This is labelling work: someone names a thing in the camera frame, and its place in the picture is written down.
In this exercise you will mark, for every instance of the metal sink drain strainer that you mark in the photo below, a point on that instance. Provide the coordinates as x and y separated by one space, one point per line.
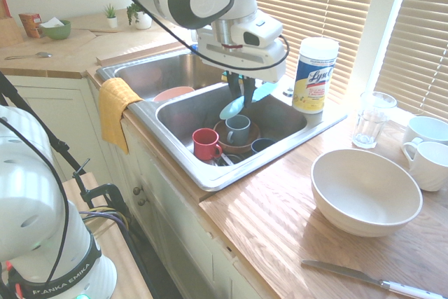
236 159

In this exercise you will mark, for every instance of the metal spoon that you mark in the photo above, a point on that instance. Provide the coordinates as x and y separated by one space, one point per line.
43 54

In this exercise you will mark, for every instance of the orange food box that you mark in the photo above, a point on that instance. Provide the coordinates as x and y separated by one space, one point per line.
29 25

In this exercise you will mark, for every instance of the white paper napkin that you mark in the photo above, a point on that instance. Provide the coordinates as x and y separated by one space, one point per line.
52 22

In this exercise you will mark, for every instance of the black clamp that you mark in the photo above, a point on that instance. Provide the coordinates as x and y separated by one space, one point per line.
112 194

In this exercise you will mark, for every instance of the wooden knife block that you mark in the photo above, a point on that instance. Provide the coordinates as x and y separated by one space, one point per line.
10 31

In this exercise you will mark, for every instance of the dark blue mug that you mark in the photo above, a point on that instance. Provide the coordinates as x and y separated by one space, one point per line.
260 147

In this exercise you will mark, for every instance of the chrome sink fitting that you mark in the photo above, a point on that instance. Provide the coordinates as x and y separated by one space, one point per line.
288 92

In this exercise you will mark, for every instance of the yellow dish cloth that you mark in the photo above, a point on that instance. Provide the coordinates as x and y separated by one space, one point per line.
112 110

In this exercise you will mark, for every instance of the wooden robot mounting board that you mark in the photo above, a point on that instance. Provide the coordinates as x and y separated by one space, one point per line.
108 253

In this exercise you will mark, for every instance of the small plant in white pot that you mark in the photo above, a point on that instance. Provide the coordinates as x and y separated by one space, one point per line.
112 20

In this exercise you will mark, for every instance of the red object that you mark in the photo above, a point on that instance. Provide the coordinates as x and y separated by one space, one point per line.
3 5

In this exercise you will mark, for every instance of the clear drinking glass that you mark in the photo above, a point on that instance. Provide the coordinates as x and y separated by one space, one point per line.
371 124

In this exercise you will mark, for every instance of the orange plate in sink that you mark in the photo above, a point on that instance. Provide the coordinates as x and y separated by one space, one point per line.
171 93

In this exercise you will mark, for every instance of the green bowl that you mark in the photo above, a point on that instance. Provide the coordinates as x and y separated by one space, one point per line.
57 32

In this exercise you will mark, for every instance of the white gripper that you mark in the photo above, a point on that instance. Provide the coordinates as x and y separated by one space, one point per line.
245 61

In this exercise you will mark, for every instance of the grey ceramic mug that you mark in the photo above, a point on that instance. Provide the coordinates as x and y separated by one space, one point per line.
239 131

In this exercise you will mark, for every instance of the cream kitchen cabinet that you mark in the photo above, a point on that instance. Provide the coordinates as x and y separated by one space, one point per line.
168 225

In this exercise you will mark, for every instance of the bushy plant in white pot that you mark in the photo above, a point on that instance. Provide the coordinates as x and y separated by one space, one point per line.
141 20

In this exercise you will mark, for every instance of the dark round cabinet knob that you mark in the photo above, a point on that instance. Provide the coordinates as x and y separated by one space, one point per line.
137 191
141 202

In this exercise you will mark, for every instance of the stainless steel double sink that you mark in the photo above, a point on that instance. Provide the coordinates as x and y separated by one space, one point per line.
276 120

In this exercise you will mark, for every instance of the Lysol wipes canister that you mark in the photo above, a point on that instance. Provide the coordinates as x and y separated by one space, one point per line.
313 82

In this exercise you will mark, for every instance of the large white bowl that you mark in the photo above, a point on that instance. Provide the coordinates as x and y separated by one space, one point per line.
364 187

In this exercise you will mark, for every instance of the beige window blind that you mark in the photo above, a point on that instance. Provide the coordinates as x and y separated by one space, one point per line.
416 50
315 5

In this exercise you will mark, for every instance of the light blue spatula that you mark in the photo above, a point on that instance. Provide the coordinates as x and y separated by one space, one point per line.
231 110

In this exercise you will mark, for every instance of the red enamel mug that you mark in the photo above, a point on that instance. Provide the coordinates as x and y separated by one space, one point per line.
204 148

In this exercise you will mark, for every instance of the white ceramic cup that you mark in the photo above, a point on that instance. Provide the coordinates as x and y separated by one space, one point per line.
432 166
430 129

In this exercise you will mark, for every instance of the brown wooden bowl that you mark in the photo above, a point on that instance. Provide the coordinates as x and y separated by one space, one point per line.
254 138

